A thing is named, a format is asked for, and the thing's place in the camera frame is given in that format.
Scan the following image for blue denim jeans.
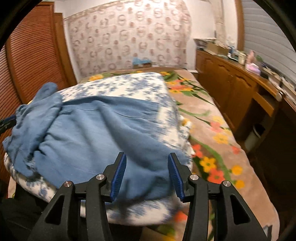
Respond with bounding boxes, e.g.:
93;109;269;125
3;83;189;201

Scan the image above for blue floral white quilt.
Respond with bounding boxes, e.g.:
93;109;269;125
3;72;192;226

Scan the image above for brown louvered wardrobe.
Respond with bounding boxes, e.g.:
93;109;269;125
0;1;78;183

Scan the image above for wooden sideboard cabinet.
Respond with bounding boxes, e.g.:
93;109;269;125
196;50;295;151

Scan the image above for circle patterned curtain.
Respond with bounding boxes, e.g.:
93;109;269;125
65;1;192;77

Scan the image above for cardboard box with blue cloth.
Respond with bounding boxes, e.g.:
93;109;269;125
132;57;152;69

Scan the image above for pink bottle on sideboard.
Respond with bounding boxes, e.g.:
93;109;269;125
246;50;255;64

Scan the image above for cardboard box on sideboard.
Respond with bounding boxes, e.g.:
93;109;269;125
204;42;229;56

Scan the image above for grey window roller shutter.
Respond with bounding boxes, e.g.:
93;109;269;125
242;1;295;85

